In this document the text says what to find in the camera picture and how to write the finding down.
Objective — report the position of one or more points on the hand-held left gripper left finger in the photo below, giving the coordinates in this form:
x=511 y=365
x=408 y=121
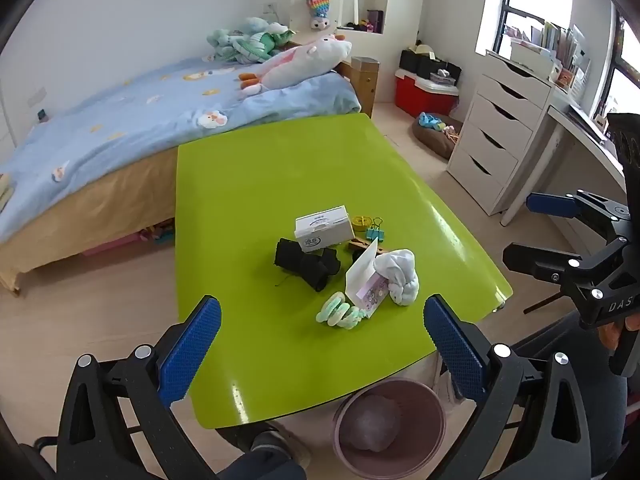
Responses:
x=192 y=350

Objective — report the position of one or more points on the white drawer cabinet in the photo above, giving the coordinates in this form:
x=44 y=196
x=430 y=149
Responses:
x=500 y=135

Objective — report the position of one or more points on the white cardboard box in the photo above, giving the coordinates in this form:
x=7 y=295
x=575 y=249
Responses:
x=325 y=225

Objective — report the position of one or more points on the black fabric basket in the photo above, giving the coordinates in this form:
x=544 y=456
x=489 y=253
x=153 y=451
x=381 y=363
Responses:
x=414 y=62
x=442 y=71

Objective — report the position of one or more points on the red storage box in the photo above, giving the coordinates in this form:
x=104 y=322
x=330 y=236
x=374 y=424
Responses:
x=425 y=95

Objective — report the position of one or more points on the person's left leg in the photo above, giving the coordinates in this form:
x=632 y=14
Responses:
x=270 y=460

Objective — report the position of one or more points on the blue toy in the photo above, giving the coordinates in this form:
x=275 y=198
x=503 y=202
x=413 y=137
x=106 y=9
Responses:
x=429 y=121

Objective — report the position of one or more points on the wooden nightstand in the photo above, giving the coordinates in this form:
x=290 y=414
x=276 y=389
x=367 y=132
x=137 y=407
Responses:
x=364 y=80

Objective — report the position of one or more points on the row of books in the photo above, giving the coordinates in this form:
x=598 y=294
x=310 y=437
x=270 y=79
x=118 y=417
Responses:
x=555 y=45

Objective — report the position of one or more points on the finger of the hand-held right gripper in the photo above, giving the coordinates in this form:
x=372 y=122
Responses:
x=535 y=260
x=547 y=205

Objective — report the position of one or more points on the brown pet bed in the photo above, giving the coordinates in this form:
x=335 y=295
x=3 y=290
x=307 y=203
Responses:
x=435 y=135

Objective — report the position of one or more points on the wooden bed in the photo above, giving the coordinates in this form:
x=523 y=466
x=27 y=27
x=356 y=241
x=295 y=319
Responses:
x=90 y=215

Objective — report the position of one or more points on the dark purple box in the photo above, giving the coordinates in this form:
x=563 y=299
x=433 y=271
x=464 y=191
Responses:
x=376 y=20

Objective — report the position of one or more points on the white unicorn plush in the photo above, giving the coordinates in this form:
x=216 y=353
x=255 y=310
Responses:
x=300 y=62

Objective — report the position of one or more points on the yellow rolled tape measure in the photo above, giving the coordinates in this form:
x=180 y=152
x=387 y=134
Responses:
x=360 y=222

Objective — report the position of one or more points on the black cloth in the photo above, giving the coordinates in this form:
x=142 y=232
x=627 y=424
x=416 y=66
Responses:
x=310 y=265

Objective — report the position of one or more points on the green plush toy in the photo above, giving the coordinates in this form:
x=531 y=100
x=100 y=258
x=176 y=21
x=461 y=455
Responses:
x=250 y=40

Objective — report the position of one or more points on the pink trash bin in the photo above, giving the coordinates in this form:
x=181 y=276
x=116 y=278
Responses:
x=390 y=425

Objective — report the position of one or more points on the white desk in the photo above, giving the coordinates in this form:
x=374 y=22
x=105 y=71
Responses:
x=585 y=150

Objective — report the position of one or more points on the blue binder clip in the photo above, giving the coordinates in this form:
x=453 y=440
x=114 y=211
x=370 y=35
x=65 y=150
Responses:
x=372 y=234

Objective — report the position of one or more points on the white knotted cloth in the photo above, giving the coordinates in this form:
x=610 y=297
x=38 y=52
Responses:
x=402 y=280

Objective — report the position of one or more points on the bed with blue blanket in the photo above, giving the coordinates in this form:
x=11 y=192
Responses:
x=125 y=120

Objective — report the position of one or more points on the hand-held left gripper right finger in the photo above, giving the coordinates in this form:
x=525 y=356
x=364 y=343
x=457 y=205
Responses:
x=452 y=350

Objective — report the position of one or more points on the wooden clothespin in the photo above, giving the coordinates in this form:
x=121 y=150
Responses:
x=360 y=245

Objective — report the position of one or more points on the purple printed packet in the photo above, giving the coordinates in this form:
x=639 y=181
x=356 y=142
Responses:
x=372 y=292

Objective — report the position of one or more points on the white paper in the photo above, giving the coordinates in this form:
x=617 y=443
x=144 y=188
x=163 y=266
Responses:
x=362 y=272

